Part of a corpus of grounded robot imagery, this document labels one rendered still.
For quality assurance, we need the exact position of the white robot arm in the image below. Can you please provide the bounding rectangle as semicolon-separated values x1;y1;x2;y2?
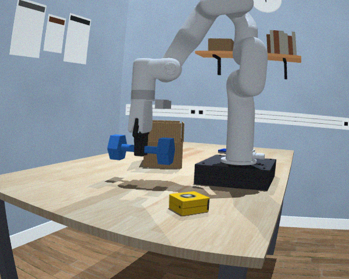
131;0;268;165

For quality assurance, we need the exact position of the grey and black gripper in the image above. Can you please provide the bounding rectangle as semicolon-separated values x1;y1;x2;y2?
128;99;154;156

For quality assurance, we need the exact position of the brown cardboard box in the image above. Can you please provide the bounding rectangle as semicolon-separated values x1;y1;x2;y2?
143;120;184;168

